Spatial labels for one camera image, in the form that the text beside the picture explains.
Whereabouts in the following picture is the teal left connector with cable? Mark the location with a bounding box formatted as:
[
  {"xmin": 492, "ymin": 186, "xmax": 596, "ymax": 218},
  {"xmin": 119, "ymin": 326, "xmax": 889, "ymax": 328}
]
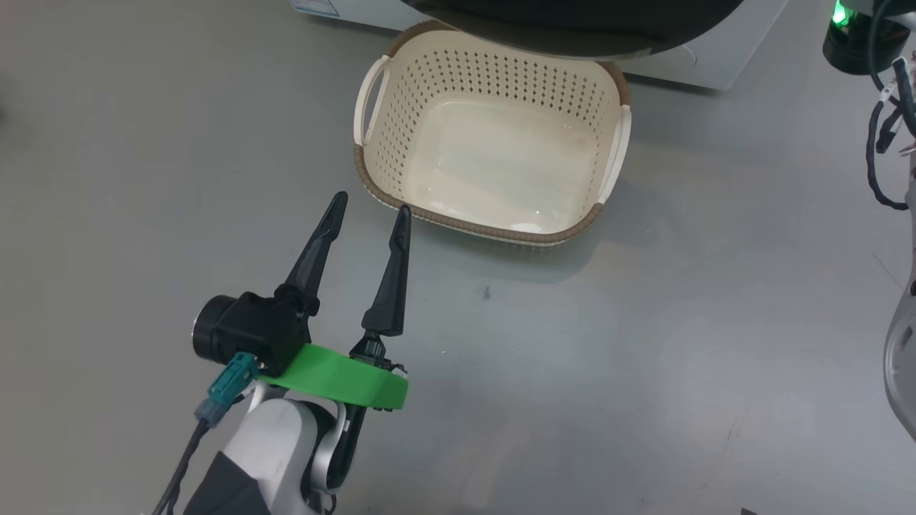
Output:
[{"xmin": 154, "ymin": 352, "xmax": 257, "ymax": 515}]

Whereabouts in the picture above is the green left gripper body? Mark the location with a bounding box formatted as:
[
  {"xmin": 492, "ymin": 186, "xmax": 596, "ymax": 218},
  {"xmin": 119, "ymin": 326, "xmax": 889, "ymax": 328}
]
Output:
[{"xmin": 258, "ymin": 336, "xmax": 409, "ymax": 413}]

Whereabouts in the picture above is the cream perforated laundry basket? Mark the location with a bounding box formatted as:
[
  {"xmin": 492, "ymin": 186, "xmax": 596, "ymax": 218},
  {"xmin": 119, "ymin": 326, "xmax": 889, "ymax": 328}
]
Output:
[{"xmin": 353, "ymin": 20, "xmax": 633, "ymax": 247}]

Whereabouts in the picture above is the round glass washing machine door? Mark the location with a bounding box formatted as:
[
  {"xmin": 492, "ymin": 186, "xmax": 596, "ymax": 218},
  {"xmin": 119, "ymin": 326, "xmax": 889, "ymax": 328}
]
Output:
[{"xmin": 397, "ymin": 0, "xmax": 745, "ymax": 62}]

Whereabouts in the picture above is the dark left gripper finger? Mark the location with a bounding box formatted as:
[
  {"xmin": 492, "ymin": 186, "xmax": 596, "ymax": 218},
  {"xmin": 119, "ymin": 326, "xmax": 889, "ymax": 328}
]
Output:
[
  {"xmin": 276, "ymin": 192, "xmax": 349, "ymax": 316},
  {"xmin": 361, "ymin": 205, "xmax": 413, "ymax": 338}
]

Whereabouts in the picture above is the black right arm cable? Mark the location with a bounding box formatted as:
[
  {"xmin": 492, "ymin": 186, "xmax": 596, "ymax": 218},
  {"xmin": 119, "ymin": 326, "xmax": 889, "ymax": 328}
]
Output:
[{"xmin": 866, "ymin": 0, "xmax": 916, "ymax": 212}]

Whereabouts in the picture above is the white washing machine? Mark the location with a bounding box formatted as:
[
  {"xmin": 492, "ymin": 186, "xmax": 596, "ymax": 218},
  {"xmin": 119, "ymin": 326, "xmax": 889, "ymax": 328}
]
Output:
[{"xmin": 290, "ymin": 0, "xmax": 789, "ymax": 91}]

